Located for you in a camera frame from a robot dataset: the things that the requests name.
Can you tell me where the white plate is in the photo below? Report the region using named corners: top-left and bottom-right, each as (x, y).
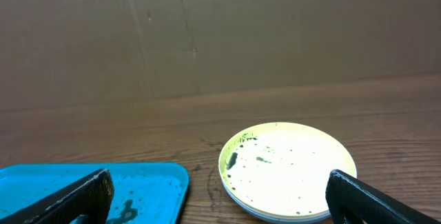
top-left (222, 179), bottom-right (334, 224)

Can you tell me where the yellow-green plate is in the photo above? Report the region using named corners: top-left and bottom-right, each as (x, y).
top-left (218, 122), bottom-right (357, 218)

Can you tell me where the teal plastic serving tray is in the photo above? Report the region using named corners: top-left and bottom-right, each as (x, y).
top-left (1, 162), bottom-right (189, 223)

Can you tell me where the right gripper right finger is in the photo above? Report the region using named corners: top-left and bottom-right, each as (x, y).
top-left (325, 170), bottom-right (440, 224)

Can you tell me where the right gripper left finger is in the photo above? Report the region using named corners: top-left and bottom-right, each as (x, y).
top-left (1, 168), bottom-right (114, 224)

